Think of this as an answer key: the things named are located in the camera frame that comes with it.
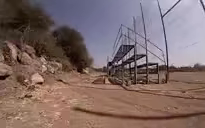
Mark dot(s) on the distant row of trees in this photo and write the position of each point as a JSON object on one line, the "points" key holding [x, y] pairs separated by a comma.
{"points": [[190, 68]]}

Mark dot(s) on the brown dirt ground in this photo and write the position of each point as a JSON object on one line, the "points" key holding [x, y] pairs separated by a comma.
{"points": [[100, 100]]}

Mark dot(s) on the dark green bushes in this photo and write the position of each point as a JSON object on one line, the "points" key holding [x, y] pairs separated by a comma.
{"points": [[70, 45]]}

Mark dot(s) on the pile of rocks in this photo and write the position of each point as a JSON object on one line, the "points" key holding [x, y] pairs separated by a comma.
{"points": [[20, 63]]}

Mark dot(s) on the metal bleacher stand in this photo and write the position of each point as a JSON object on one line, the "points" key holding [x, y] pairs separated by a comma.
{"points": [[128, 61]]}

